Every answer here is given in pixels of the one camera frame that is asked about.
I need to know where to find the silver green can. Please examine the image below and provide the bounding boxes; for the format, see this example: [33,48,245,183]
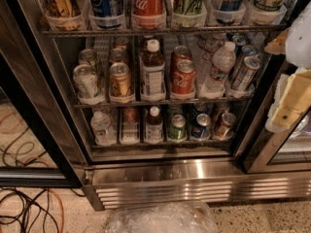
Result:
[73,64,101,99]
[78,49,100,72]

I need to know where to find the clear water bottle bottom shelf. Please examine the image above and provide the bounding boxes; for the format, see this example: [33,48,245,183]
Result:
[90,111,116,146]

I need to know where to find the yellow can top shelf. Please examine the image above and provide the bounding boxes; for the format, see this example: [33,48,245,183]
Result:
[46,0,81,18]

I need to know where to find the blue can bottom shelf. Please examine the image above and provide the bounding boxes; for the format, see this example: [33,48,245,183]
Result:
[191,114,211,140]

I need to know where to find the right glass fridge door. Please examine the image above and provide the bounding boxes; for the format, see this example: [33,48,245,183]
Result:
[234,55,311,174]

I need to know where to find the orange soda can front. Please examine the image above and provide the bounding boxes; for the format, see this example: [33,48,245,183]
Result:
[109,62,132,97]

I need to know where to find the red cola can front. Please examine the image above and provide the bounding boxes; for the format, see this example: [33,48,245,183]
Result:
[172,59,196,95]

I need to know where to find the green can bottom shelf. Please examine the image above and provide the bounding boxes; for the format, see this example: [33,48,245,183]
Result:
[168,115,186,140]

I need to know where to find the orange soda can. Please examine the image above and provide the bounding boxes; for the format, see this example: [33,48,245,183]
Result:
[108,48,129,65]
[113,37,130,50]
[109,62,132,97]

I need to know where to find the red can bottom shelf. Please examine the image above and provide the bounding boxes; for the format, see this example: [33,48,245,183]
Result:
[122,107,139,123]

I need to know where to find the silver green can front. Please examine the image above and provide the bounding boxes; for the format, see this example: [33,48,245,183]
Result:
[73,64,101,99]

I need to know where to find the steel fridge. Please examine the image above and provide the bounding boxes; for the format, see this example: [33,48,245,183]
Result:
[0,0,311,212]

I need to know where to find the orange cable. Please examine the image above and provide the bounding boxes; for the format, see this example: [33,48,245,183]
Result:
[0,187,65,233]

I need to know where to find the red cola can rear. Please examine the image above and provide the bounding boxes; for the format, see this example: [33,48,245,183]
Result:
[171,46,191,69]

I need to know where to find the brown tea bottle shelf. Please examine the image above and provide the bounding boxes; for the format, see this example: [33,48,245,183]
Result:
[141,39,165,95]
[145,106,163,144]

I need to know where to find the left glass fridge door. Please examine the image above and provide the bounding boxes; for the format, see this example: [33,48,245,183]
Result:
[0,0,86,187]

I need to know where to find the slim silver can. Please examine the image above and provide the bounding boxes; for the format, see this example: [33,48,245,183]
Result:
[231,34,249,48]
[234,45,259,70]
[231,56,260,91]

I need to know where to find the glass fridge door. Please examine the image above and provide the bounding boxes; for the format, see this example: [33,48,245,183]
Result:
[234,55,311,174]
[0,0,86,187]

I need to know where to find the blue pepsi can top shelf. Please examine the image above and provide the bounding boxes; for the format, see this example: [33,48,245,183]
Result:
[86,0,124,19]

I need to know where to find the brown tea bottle middle shelf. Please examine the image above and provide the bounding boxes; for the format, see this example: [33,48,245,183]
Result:
[141,39,165,95]

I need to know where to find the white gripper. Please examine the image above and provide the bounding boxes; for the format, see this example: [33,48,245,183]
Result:
[264,2,311,129]

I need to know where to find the slim silver can rear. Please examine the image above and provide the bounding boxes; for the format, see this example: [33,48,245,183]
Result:
[231,34,249,48]

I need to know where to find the clear water bottle shelf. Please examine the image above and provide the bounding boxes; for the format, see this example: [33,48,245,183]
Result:
[205,41,236,91]
[90,111,116,146]

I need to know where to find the slim silver can front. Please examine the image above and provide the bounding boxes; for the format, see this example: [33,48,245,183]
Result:
[231,56,260,91]

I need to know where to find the silver green can rear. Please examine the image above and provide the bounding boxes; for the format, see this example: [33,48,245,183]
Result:
[78,49,100,72]

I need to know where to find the red cola can top shelf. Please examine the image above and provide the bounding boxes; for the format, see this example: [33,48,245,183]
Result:
[133,0,165,17]

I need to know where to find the brown tea bottle bottom shelf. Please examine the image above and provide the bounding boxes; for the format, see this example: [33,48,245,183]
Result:
[145,106,163,144]

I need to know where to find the clear water bottle middle shelf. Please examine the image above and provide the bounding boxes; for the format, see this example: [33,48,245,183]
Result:
[205,41,236,91]

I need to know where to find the brown can bottom shelf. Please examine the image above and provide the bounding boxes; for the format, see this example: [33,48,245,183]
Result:
[214,113,236,139]

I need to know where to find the clear plastic bag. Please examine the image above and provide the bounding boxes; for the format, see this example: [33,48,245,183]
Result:
[104,202,219,233]

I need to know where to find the black cables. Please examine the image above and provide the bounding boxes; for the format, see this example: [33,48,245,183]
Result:
[0,187,86,233]

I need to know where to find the orange soda can rear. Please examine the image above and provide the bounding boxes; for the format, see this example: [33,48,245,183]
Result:
[113,37,130,50]

